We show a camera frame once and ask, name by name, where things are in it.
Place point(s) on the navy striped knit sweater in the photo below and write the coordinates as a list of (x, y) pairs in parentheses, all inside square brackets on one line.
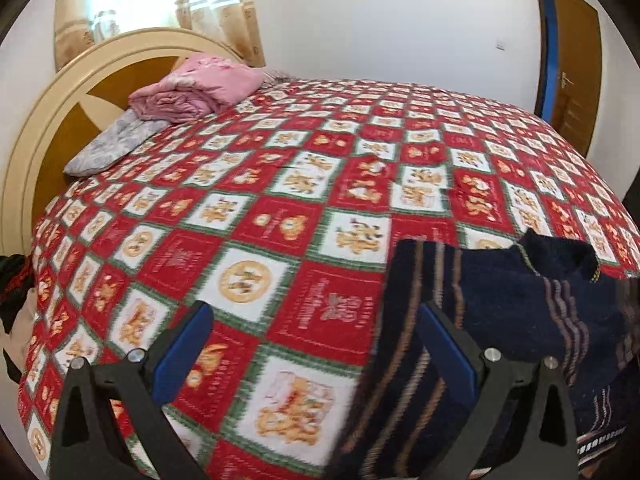
[(500, 300)]

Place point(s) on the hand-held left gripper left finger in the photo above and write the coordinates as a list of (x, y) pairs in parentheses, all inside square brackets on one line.
[(182, 355)]

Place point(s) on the cream wooden headboard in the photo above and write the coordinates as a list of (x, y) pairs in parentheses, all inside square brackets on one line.
[(45, 120)]

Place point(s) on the brown wooden door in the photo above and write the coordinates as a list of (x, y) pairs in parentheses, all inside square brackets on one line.
[(575, 60)]

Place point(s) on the red checked printed blanket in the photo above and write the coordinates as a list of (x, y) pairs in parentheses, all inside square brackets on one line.
[(300, 185)]

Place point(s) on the pink folded quilt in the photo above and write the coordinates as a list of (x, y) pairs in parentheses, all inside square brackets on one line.
[(200, 85)]

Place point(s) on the grey floral pillow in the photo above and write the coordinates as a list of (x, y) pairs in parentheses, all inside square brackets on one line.
[(110, 145)]

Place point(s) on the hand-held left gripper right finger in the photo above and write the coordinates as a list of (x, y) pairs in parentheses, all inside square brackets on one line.
[(445, 355)]

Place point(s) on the dark clothes pile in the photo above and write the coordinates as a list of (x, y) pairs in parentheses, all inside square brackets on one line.
[(12, 280)]

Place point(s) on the beige patterned curtain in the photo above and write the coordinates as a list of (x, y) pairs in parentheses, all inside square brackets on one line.
[(75, 15)]

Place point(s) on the grey fuzzy cloth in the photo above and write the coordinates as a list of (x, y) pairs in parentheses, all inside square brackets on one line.
[(275, 75)]

